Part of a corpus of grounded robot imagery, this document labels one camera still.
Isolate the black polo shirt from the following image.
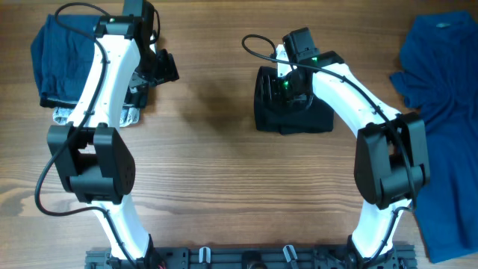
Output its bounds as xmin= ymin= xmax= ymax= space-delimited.
xmin=253 ymin=67 xmax=334 ymax=135

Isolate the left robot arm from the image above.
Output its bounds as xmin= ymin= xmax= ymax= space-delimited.
xmin=47 ymin=1 xmax=179 ymax=268

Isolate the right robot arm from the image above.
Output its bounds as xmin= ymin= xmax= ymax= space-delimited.
xmin=254 ymin=28 xmax=430 ymax=268

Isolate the folded light grey garment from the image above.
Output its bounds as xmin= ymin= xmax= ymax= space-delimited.
xmin=52 ymin=104 xmax=140 ymax=129

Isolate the folded dark blue garment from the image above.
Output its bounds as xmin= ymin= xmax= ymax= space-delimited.
xmin=31 ymin=14 xmax=99 ymax=108

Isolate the blue polo shirt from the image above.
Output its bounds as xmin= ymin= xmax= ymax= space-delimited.
xmin=390 ymin=11 xmax=477 ymax=263

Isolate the right grey rail clip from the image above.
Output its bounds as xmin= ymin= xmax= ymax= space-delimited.
xmin=282 ymin=244 xmax=299 ymax=269

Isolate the grey rail clip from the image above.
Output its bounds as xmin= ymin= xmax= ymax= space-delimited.
xmin=282 ymin=244 xmax=299 ymax=269
xmin=198 ymin=247 xmax=211 ymax=264

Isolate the left grey rail clip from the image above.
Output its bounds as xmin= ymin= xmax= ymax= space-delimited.
xmin=198 ymin=247 xmax=211 ymax=264

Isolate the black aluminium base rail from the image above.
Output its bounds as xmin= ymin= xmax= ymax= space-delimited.
xmin=84 ymin=244 xmax=418 ymax=269

